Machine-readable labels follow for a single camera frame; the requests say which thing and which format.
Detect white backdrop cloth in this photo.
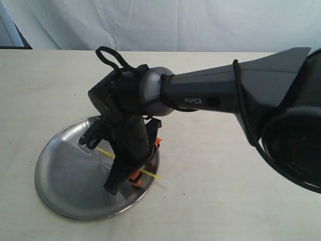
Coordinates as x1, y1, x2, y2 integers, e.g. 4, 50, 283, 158
1, 1, 320, 52

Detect thin yellow stick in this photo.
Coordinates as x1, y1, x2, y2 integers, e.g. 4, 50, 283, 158
96, 147, 169, 189

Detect dark frame behind table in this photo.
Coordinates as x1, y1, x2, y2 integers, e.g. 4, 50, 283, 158
0, 5, 33, 50

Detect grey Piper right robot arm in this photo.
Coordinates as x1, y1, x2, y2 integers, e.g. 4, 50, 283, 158
79, 46, 320, 194

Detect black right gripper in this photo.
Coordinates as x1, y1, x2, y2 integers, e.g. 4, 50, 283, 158
79, 115, 162, 195

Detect round stainless steel plate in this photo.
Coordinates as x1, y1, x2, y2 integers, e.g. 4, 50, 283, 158
35, 116, 159, 220

